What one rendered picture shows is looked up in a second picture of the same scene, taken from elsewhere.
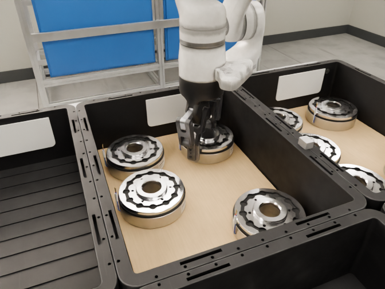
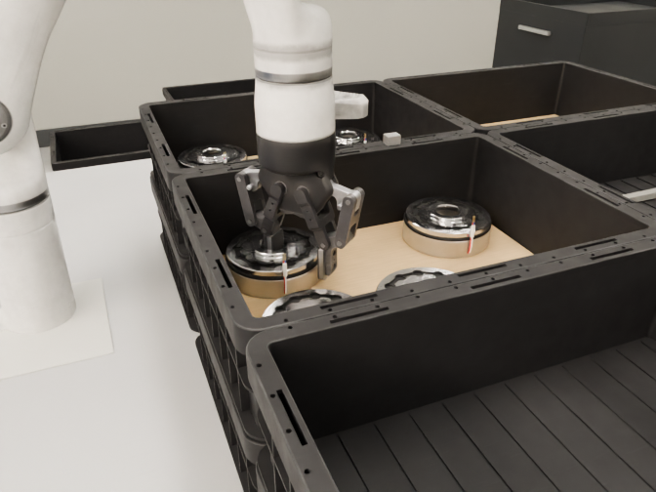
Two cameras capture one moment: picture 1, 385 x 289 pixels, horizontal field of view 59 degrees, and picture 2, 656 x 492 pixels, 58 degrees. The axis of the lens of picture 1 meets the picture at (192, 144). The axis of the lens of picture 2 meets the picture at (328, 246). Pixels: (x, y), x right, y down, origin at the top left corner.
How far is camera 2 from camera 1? 0.72 m
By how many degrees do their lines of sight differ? 74
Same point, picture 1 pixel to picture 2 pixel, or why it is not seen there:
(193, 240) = not seen: hidden behind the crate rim
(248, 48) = (19, 153)
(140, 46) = not seen: outside the picture
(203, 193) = not seen: hidden behind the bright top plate
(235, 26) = (27, 107)
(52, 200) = (446, 457)
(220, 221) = (445, 266)
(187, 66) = (327, 110)
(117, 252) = (634, 237)
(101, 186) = (533, 260)
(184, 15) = (316, 27)
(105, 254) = (643, 244)
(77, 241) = (531, 395)
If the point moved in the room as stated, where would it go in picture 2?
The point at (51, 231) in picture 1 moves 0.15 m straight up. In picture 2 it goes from (526, 435) to (565, 267)
